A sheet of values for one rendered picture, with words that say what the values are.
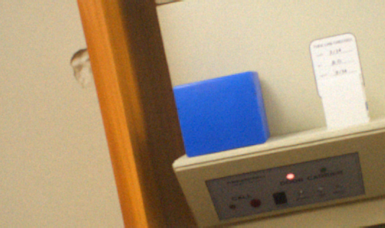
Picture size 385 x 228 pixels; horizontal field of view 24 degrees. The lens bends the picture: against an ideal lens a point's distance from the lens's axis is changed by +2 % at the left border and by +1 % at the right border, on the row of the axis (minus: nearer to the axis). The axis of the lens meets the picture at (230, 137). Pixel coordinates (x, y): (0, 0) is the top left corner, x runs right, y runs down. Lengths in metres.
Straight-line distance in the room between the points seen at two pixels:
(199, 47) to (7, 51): 0.59
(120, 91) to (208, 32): 0.15
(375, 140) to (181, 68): 0.28
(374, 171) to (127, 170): 0.31
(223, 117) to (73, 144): 0.64
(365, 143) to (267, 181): 0.13
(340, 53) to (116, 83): 0.29
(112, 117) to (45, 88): 0.58
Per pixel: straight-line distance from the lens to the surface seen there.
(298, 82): 1.20
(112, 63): 1.14
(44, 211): 1.73
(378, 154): 1.12
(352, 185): 1.16
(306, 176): 1.13
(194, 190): 1.14
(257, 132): 1.10
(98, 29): 1.14
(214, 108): 1.10
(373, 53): 1.20
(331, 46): 1.20
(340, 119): 1.12
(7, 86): 1.73
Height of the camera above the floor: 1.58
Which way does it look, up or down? 3 degrees down
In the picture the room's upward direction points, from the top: 11 degrees counter-clockwise
